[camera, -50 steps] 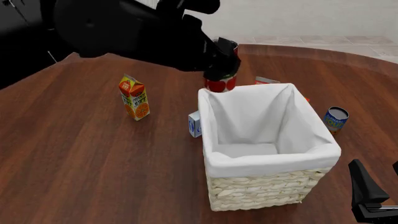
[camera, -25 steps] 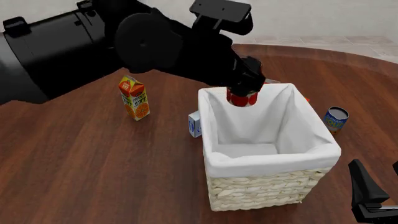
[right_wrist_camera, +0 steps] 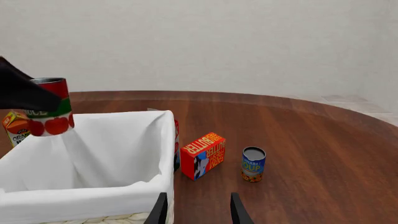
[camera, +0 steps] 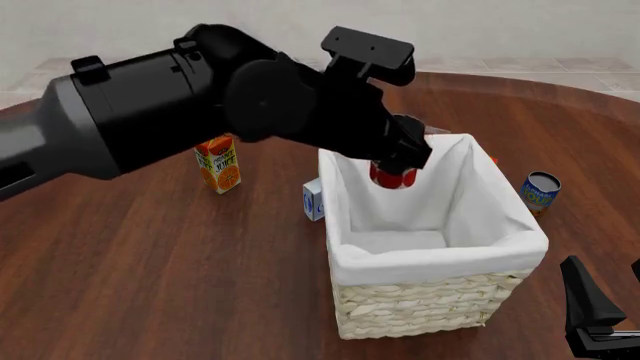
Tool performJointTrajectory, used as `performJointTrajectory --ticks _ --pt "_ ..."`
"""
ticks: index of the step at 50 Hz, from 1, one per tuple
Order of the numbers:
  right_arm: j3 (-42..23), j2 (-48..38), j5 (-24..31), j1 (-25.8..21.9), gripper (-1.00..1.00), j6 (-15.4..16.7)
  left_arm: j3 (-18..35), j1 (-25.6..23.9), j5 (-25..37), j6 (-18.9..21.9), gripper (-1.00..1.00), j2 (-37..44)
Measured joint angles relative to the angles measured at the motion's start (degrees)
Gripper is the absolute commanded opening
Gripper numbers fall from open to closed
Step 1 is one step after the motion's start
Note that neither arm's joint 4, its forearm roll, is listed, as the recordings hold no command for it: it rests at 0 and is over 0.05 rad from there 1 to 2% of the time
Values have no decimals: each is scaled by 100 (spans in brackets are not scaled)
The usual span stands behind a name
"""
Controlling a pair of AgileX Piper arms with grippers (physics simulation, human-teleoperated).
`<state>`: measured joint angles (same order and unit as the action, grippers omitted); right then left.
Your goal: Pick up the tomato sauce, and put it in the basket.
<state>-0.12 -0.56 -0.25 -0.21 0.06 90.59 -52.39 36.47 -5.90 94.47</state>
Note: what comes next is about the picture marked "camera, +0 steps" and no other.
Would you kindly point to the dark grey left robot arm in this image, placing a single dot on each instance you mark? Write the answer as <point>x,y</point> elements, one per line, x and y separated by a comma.
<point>150,112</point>

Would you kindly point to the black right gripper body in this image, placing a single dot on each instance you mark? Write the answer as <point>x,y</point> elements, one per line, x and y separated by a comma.
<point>605,343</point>

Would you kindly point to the red tomato sauce tin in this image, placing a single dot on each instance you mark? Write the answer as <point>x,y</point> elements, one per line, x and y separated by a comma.
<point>395,180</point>

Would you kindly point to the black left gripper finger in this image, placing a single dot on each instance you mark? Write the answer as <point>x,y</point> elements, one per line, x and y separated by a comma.
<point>415,140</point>
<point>392,167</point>

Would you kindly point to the white and blue box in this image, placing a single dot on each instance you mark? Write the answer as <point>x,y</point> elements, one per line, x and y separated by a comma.
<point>312,202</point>

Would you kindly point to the orange juice carton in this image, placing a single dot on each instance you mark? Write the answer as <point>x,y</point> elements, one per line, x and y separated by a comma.
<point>220,167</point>

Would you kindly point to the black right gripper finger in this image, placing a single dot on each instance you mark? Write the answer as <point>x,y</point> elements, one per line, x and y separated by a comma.
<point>636,270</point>
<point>585,300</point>

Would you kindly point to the blue alphabet soup tin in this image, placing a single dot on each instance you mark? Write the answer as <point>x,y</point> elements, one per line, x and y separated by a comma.
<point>539,195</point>

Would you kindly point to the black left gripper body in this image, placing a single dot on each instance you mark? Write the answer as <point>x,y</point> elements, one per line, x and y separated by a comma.
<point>372,137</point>

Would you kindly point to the white cloth basket liner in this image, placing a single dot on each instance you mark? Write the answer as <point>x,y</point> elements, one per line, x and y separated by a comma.
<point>400,225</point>

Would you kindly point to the woven pale wicker basket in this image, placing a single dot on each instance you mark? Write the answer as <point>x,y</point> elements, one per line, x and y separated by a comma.
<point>420,303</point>

